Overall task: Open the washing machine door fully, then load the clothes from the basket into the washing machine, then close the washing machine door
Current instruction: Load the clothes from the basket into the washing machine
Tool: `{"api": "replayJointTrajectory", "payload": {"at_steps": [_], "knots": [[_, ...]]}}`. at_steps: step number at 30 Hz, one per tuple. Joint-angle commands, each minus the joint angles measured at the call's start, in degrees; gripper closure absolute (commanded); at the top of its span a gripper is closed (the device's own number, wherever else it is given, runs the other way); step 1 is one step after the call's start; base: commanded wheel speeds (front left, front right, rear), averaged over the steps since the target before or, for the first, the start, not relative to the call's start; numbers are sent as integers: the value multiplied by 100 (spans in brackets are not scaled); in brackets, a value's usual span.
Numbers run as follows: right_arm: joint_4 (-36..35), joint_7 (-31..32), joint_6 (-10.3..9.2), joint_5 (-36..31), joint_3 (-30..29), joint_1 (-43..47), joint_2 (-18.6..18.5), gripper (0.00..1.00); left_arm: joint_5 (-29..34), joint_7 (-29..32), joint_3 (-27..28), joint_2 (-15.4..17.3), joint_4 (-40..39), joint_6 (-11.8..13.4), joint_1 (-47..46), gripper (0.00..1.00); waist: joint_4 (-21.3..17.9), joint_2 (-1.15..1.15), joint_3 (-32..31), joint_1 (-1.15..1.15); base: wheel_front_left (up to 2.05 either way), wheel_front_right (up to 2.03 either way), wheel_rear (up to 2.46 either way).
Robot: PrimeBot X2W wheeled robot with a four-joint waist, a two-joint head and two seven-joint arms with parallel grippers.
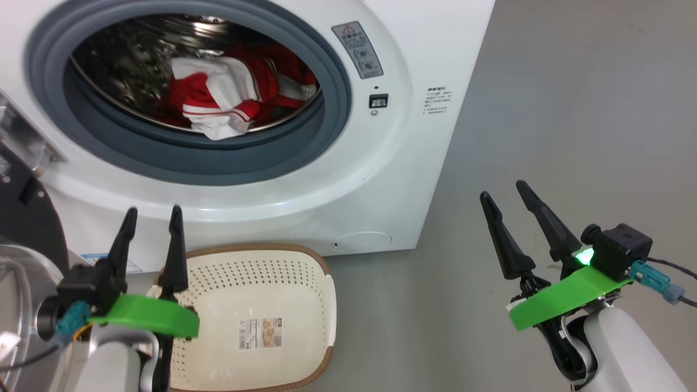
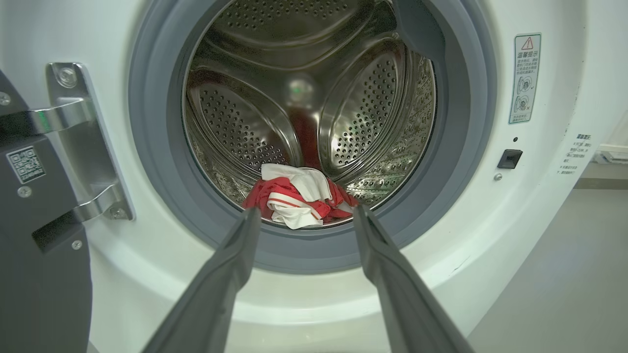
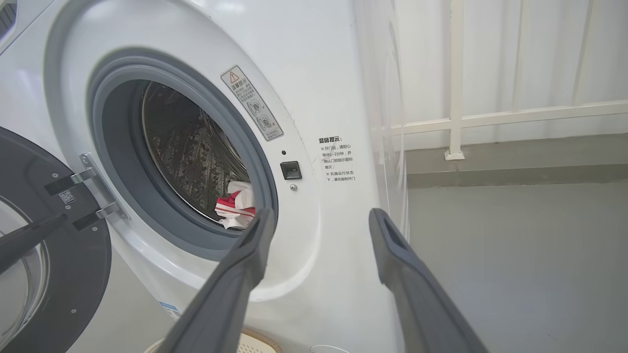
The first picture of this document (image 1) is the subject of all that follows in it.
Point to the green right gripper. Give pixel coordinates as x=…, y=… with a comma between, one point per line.
x=566, y=296

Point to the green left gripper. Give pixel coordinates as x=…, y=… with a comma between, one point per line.
x=147, y=318

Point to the black rimmed glass washer door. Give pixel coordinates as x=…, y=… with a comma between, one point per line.
x=27, y=218

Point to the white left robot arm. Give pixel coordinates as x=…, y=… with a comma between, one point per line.
x=109, y=365

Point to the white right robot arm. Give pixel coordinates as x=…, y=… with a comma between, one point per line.
x=631, y=354

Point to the grey rubber door gasket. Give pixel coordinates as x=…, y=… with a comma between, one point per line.
x=218, y=163

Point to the white front-load washing machine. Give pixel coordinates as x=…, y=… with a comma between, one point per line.
x=381, y=174

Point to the washing machine steel drum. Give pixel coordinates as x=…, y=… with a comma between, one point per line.
x=120, y=60

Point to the blue energy label sticker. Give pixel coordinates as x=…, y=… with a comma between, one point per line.
x=132, y=267

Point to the cream perforated laundry basket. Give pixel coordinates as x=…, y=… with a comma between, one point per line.
x=256, y=288

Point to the paper basket label sticker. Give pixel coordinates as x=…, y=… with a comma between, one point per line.
x=260, y=334

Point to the round white filter cover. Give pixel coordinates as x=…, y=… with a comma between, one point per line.
x=362, y=243

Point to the grey warning sticker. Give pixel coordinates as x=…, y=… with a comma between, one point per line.
x=358, y=50

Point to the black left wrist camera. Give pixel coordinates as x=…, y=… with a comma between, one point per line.
x=81, y=286

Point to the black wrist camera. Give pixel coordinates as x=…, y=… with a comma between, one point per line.
x=81, y=286
x=621, y=250

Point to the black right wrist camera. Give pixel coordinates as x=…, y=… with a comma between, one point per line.
x=621, y=250

